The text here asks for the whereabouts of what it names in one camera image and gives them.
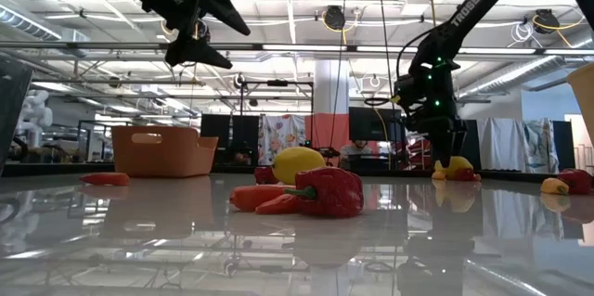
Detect wide black monitor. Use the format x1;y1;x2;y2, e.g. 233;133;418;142
348;106;403;143

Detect floral cloth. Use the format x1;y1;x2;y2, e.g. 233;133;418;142
257;113;307;167

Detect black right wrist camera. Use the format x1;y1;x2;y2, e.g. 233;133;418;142
393;74;421;112

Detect red metal rack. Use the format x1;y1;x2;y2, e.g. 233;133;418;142
402;140;433;170

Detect coral red panel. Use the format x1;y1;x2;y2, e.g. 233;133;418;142
304;112;378;163

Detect grey ceiling truss beam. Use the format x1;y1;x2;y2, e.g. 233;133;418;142
0;40;262;52

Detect white building column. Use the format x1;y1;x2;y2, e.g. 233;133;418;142
313;58;350;115

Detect black partition panel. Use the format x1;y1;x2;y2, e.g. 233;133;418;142
465;118;482;172
551;120;576;174

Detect white robot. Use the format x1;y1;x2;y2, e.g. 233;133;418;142
17;89;55;148

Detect orange carrot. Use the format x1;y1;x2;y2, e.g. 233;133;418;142
229;184;298;213

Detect grey ventilation duct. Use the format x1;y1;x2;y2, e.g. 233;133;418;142
0;6;92;43

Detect yellow pepper green stem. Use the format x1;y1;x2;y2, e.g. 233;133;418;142
539;176;571;197

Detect black gantry frame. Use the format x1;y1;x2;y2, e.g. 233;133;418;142
239;79;316;119

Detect black metal table frame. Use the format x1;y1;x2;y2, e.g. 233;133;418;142
0;161;594;188

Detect black device with lights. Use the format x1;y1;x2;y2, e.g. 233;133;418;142
303;139;342;161

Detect patterned blue white cloth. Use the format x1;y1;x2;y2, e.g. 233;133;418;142
523;118;561;174

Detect long ceiling light strip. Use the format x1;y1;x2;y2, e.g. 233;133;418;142
260;44;594;55

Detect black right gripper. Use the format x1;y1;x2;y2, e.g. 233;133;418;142
407;61;469;169

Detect orange plastic basket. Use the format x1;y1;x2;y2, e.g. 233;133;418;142
110;124;219;179

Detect silver ventilation duct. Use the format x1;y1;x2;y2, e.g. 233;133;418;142
457;54;594;100

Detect person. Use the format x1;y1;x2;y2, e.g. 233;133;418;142
338;139;373;170

